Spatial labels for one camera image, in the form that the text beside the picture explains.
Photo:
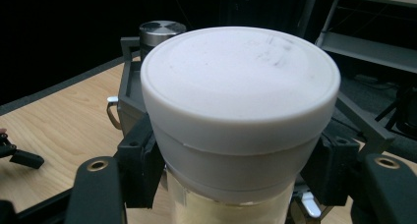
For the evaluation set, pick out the glass jar with silver lid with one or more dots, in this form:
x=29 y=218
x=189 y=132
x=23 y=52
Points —
x=160 y=32

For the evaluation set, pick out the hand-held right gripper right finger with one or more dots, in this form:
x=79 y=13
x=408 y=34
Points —
x=331 y=171

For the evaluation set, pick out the black folding chair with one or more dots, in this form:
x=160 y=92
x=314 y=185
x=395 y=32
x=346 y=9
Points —
x=405 y=112

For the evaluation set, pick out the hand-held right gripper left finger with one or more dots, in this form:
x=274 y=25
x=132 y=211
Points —
x=141 y=158

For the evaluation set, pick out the white metal stand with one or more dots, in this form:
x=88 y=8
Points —
x=360 y=48

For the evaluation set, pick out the glass jar with white lid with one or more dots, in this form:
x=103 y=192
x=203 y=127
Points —
x=239 y=96

